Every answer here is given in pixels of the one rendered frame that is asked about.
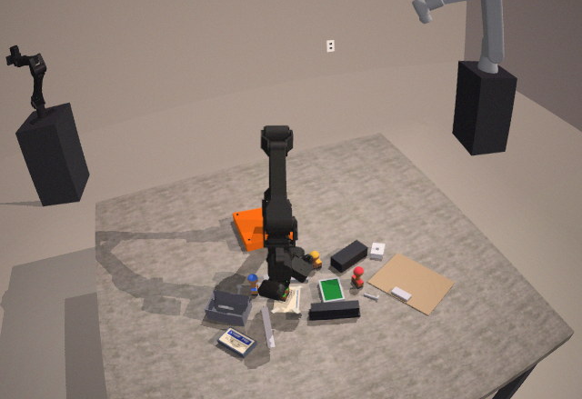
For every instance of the cream paper card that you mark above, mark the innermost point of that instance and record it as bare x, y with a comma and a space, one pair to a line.
291, 303

